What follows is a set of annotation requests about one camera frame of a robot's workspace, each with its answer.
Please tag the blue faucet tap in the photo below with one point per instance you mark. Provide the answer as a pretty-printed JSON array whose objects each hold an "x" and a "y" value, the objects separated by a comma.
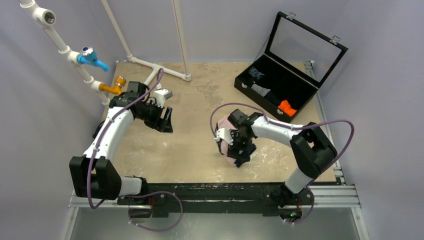
[{"x": 89, "y": 56}]

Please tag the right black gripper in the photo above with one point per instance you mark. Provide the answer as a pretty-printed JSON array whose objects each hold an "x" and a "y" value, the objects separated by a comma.
[{"x": 239, "y": 148}]

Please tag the black box with glass lid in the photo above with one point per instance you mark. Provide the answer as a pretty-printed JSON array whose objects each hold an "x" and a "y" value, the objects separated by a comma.
[{"x": 296, "y": 62}]

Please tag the orange rolled cloth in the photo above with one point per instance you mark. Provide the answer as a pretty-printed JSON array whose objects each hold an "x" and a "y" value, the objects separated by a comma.
[{"x": 286, "y": 108}]

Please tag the orange faucet tap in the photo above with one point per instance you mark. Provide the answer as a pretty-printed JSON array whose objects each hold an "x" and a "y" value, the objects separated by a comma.
[{"x": 116, "y": 88}]

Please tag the grey striped rolled sock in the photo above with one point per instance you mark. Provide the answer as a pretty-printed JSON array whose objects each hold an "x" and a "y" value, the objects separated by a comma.
[{"x": 260, "y": 90}]

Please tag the white PVC pipe frame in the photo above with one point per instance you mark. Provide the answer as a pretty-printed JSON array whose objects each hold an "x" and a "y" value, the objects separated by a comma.
[{"x": 46, "y": 18}]

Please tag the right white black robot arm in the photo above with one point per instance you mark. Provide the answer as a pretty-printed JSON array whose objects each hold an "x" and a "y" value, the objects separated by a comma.
[{"x": 312, "y": 150}]

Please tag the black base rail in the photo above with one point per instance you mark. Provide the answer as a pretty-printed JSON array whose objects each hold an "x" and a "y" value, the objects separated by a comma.
[{"x": 265, "y": 198}]

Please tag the dark patterned rolled sock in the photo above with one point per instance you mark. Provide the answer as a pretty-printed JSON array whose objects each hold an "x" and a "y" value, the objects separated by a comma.
[{"x": 254, "y": 72}]

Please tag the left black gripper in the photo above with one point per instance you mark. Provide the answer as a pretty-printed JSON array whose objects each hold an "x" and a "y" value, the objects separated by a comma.
[{"x": 164, "y": 126}]

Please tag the pink underwear navy trim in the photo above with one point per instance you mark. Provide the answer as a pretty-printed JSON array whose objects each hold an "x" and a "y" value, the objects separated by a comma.
[{"x": 223, "y": 145}]

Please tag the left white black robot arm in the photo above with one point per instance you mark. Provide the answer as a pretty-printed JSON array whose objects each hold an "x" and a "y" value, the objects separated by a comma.
[{"x": 92, "y": 173}]

